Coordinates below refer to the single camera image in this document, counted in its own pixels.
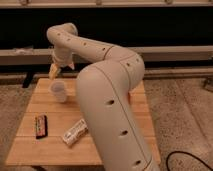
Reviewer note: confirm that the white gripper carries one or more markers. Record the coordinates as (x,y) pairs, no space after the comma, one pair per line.
(61,57)

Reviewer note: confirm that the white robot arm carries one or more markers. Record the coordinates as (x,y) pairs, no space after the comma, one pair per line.
(102,94)

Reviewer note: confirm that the black red candy bar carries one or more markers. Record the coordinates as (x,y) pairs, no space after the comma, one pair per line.
(41,128)

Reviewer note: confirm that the wooden low table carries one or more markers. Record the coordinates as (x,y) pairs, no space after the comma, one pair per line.
(26,150)

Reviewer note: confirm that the white tube package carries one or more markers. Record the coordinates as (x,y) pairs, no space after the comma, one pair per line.
(78,130)

